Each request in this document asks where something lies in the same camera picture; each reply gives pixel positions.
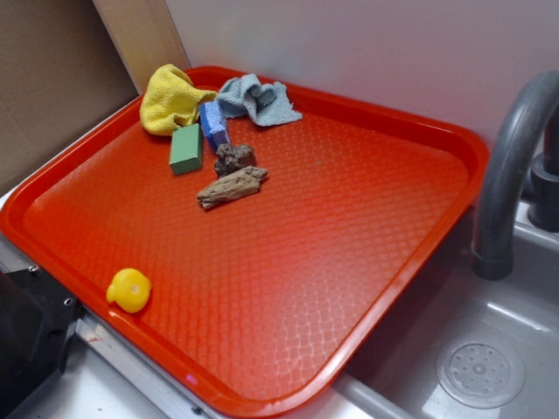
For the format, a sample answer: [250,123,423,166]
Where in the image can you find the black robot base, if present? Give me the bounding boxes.
[1,269,79,418]

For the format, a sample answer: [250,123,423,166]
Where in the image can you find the grey plastic sink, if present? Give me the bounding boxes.
[335,200,559,419]

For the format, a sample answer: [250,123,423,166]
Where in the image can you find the light blue cloth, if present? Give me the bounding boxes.
[217,73,303,127]

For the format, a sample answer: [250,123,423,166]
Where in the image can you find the brown cardboard panel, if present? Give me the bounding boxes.
[1,1,137,193]

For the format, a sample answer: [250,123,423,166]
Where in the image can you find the dark brown rock piece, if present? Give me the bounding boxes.
[214,144,256,177]

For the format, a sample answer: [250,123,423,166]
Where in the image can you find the round sink drain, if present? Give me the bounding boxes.
[436,333,525,409]

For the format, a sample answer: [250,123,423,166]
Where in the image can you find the blue sponge block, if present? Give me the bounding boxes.
[199,101,231,152]

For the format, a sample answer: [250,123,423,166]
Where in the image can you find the red plastic tray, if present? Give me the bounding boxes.
[1,85,488,418]

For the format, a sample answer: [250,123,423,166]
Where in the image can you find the light brown wood piece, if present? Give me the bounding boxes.
[197,166,268,210]

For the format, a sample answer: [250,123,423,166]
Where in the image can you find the green rectangular block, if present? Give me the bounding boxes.
[169,123,203,175]

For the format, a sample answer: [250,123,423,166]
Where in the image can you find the grey curved faucet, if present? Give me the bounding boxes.
[472,70,558,280]

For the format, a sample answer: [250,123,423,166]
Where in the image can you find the yellow cloth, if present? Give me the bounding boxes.
[140,64,217,136]

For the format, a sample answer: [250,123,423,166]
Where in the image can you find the light wooden board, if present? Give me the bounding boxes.
[93,0,190,94]

